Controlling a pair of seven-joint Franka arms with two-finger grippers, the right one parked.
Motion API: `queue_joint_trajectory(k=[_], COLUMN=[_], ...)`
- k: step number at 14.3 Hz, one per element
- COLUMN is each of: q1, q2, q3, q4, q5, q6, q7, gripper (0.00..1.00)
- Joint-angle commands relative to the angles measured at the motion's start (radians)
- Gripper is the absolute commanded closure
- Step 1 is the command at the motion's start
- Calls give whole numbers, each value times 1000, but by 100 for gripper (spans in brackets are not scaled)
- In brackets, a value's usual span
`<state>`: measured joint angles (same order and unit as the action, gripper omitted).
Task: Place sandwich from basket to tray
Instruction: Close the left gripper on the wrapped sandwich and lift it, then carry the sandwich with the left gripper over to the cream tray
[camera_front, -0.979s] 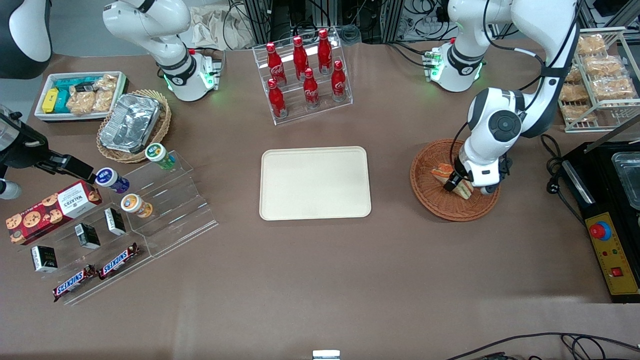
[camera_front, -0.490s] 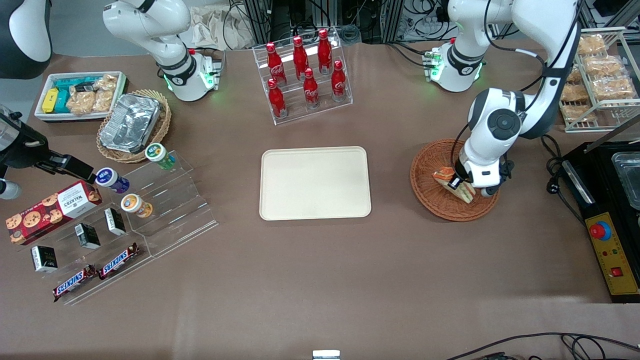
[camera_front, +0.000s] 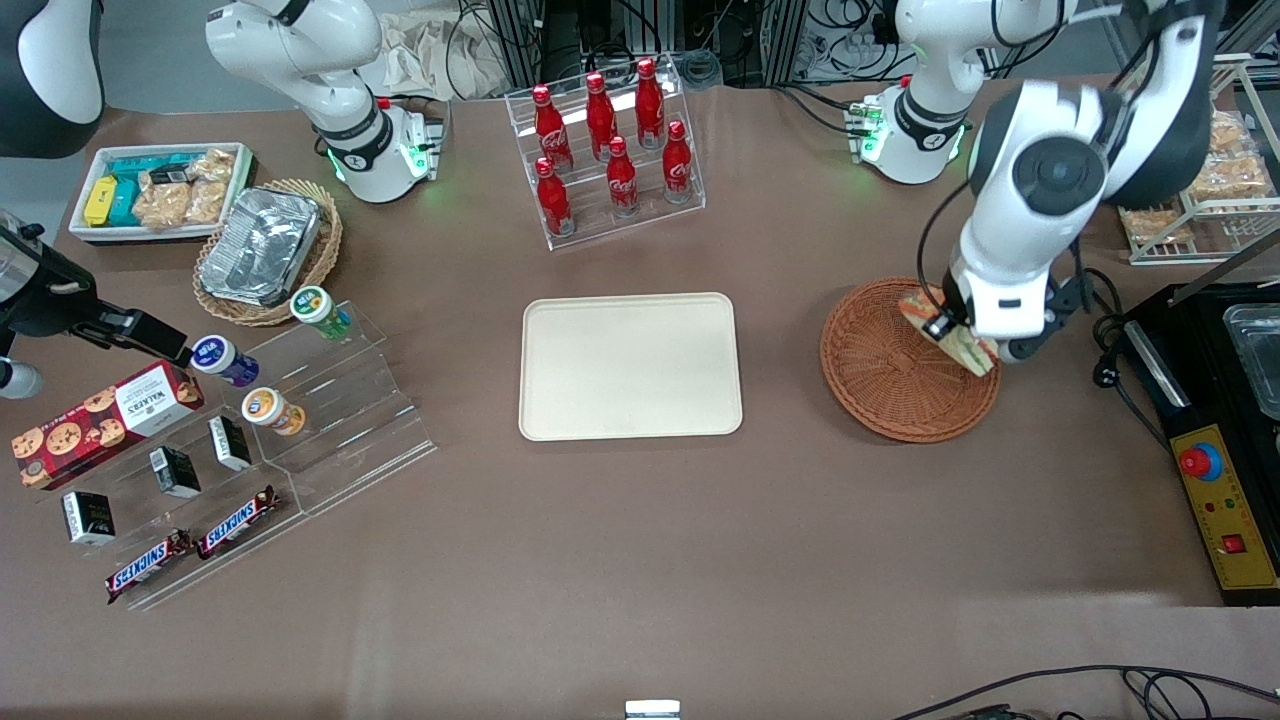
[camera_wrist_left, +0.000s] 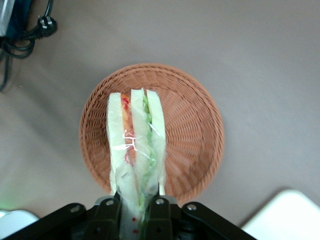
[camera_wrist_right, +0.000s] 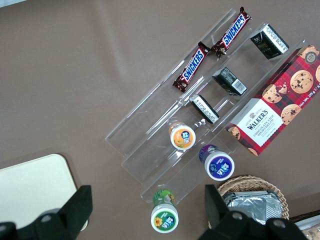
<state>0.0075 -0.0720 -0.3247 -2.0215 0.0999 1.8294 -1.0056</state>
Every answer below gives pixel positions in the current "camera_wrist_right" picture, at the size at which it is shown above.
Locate light wicker basket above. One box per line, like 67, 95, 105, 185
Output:
215, 174, 291, 222

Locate purple yogurt cup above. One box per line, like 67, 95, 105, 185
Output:
198, 144, 236, 182

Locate white plastic bin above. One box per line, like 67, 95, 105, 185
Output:
288, 210, 320, 240

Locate rice cracker snack bag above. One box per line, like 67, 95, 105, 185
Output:
301, 223, 320, 240

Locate red Walkers shortbread box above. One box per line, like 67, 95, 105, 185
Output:
224, 44, 320, 157

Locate cream plastic tray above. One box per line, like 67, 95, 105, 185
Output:
0, 153, 90, 232

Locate aluminium foil container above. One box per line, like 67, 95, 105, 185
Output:
221, 190, 282, 226

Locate clear acrylic stepped stand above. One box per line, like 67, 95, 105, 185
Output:
104, 81, 241, 204
159, 7, 311, 132

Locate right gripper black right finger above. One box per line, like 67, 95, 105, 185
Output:
198, 184, 310, 240

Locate small black carton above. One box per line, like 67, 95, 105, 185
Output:
211, 66, 249, 97
189, 94, 220, 125
250, 23, 290, 61

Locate green yogurt cup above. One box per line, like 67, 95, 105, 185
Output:
150, 188, 180, 234

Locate orange yogurt cup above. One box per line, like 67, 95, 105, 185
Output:
168, 121, 197, 151

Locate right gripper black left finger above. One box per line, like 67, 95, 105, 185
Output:
0, 184, 94, 240

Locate Snickers bar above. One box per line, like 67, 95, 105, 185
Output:
173, 41, 210, 94
211, 6, 252, 56

